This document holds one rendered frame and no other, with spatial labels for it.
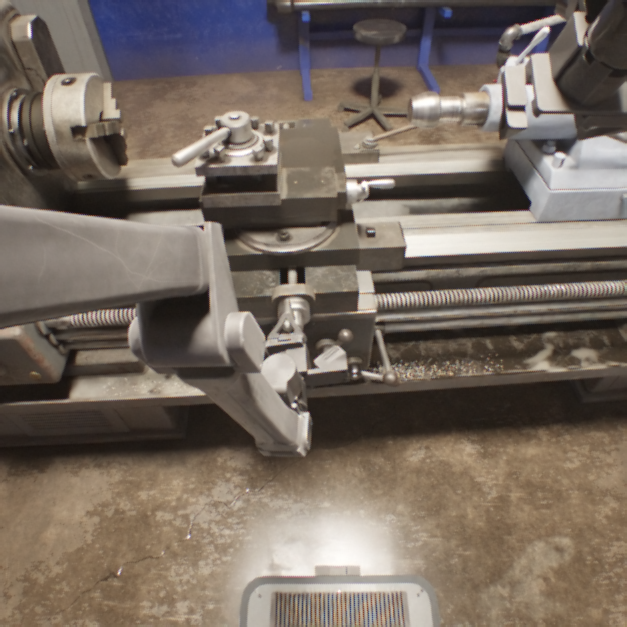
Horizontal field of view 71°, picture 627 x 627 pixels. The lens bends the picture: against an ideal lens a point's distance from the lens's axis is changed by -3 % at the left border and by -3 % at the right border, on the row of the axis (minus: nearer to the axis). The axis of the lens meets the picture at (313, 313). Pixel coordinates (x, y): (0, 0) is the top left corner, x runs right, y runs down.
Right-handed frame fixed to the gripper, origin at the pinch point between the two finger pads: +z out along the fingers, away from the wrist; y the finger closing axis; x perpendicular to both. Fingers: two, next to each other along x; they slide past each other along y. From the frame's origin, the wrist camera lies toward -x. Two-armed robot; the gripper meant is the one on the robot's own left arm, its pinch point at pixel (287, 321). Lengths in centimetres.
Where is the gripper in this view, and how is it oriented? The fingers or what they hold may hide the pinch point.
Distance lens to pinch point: 90.2
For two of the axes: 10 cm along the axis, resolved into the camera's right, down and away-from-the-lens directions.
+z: -0.6, -7.7, 6.4
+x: -9.9, 1.4, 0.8
